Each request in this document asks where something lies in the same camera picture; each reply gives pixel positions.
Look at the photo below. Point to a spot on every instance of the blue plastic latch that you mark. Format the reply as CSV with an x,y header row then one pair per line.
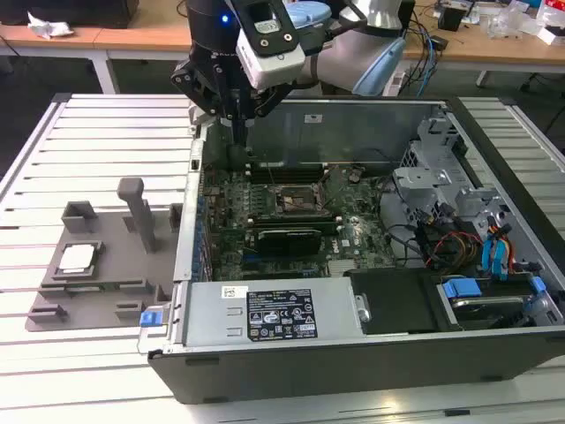
x,y
149,319

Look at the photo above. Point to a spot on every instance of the silver square CPU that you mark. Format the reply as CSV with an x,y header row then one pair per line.
x,y
76,258

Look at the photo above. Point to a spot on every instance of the green RAM stick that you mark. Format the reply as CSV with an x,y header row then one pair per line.
x,y
90,289

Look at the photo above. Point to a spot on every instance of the black plastic bay cover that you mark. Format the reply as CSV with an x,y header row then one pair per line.
x,y
397,300

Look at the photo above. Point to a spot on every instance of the red and white package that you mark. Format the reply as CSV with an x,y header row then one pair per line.
x,y
552,11

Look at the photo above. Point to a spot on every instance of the small black box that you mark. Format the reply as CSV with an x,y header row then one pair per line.
x,y
452,20

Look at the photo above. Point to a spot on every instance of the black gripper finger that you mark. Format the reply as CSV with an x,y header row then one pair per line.
x,y
271,99
196,84

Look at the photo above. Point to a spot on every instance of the hard disk in blue carrier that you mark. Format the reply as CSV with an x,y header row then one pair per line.
x,y
461,288

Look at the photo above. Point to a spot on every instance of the grey plastic parts rack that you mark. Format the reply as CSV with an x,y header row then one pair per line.
x,y
119,265

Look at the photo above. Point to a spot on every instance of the wooden desk white frame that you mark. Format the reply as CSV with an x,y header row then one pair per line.
x,y
44,37
485,48

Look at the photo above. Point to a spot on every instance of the black power adapter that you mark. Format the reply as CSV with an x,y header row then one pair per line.
x,y
439,42

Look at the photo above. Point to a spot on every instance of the black RAM slot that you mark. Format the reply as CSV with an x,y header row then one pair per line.
x,y
329,226
258,176
291,218
258,168

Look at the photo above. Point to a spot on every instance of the silver chipset heatsink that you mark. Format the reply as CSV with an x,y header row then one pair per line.
x,y
342,268

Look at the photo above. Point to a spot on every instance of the large black computer case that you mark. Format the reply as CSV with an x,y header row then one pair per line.
x,y
88,11

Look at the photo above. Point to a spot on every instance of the green motherboard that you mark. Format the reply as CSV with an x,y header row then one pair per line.
x,y
229,207

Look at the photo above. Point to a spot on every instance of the clear plastic bags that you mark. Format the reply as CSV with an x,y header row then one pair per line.
x,y
507,24

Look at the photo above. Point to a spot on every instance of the round coin cell battery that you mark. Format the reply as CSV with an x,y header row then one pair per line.
x,y
354,177

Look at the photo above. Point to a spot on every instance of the CPU socket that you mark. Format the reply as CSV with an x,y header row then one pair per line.
x,y
300,193

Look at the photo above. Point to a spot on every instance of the black open PC case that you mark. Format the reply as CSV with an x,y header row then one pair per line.
x,y
309,375

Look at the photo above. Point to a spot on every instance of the grey power supply with label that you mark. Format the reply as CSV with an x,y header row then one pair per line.
x,y
212,313

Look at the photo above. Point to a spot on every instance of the silver metal drive cage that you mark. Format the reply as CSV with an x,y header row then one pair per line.
x,y
419,176

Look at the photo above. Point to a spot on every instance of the thin metal locking lever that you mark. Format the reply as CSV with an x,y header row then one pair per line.
x,y
271,173

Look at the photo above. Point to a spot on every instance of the black graphics card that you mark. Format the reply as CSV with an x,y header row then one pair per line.
x,y
289,240

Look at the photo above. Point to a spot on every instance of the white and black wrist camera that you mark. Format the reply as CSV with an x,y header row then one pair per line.
x,y
273,66

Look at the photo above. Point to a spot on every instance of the white power strip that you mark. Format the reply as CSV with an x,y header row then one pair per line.
x,y
395,84

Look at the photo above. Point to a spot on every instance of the crumpled white paper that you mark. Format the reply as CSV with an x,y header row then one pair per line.
x,y
48,28

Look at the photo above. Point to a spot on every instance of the white and black box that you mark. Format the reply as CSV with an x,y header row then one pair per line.
x,y
554,35

